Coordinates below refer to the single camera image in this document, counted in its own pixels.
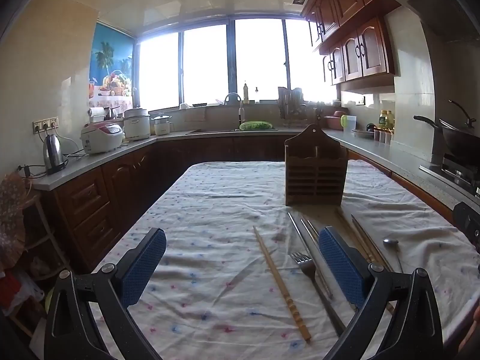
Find grey kitchen countertop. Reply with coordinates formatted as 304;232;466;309
32;127;480;211

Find wooden lower cabinets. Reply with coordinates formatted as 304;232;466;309
41;135;462;271

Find white dotted tablecloth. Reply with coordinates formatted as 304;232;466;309
90;160;475;360

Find metal dish rack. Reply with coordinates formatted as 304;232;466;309
277;86;307;128

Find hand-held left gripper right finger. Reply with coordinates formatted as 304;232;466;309
318;226;444;360

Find pink white rice cooker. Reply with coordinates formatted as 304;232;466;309
80;121;125;155

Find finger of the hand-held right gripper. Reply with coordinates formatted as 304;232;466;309
452;202;480;252

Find floral straw fan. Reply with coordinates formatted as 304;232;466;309
0;172;28;269

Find wooden cabinets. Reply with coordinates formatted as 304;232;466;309
41;135;462;271
301;0;404;92

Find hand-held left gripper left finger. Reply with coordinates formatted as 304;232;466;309
44;227;167;360

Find kitchen window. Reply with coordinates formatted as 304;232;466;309
134;15;338;112

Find gas stove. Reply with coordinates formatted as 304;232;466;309
419;153;480;199

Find light wooden chopstick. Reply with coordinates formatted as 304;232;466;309
335;207;396;315
337;207;396;315

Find metal chopstick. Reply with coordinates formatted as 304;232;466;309
299;217;322;248
287;211;335;301

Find beach print window blind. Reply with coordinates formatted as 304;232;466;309
88;22;135;110

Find wooden upper cabinets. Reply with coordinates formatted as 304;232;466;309
301;0;404;92

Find steel electric kettle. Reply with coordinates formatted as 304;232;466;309
42;134;69;175

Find black wok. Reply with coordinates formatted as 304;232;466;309
413;100;480;158

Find wooden storage rack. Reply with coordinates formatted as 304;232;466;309
7;189;74;346

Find metal fork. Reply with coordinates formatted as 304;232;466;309
289;252;346;337

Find small white cooker pot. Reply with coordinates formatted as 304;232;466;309
151;114;174;137

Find ringed bamboo chopstick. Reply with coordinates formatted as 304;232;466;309
252;226;313;343

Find pink plastic container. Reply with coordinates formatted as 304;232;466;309
323;110;349;131

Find white dish cloth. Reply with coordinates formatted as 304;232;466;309
183;106;207;123

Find chrome sink faucet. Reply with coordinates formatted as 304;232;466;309
224;92;247;131

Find range hood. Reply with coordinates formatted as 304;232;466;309
382;0;480;42

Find dark wooden chopstick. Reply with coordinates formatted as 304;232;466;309
350;214;392;271
352;214;394;271

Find white wall socket strip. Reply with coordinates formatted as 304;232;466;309
32;116;60;134

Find metal spoon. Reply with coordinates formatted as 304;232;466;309
382;236;405;274

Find wooden utensil holder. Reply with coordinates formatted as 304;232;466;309
284;124;350;207

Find green plastic basket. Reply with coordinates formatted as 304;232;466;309
239;120;274;131

